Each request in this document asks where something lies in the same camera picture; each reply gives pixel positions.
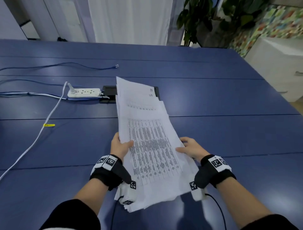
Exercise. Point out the person's left hand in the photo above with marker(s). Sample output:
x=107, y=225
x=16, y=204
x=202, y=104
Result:
x=118, y=149

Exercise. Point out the gathered printed papers stack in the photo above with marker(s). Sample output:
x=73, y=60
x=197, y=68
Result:
x=146, y=111

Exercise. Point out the white power strip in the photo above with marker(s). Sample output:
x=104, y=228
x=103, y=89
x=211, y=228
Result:
x=86, y=92

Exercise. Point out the colourful patterned panel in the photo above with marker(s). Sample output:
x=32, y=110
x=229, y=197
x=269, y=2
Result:
x=279, y=23

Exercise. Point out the grey plant pot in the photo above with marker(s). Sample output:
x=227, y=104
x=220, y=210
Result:
x=213, y=35

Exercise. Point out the person's right forearm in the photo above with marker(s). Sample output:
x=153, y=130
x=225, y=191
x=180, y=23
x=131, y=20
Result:
x=241, y=203

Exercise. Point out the small black floor object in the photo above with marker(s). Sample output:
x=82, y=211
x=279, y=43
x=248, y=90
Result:
x=62, y=39

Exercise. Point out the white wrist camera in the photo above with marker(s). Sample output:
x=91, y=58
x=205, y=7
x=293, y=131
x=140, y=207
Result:
x=197, y=194
x=127, y=195

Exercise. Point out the large green potted plant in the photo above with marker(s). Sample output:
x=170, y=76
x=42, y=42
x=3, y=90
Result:
x=196, y=11

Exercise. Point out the person's right hand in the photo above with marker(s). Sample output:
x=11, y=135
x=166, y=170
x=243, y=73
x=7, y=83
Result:
x=195, y=149

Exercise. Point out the white drawer cabinet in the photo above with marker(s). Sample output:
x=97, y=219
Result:
x=272, y=66

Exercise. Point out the white curtain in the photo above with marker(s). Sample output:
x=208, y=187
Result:
x=130, y=19

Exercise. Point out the black fleece sleeve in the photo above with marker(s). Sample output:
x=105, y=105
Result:
x=269, y=224
x=71, y=215

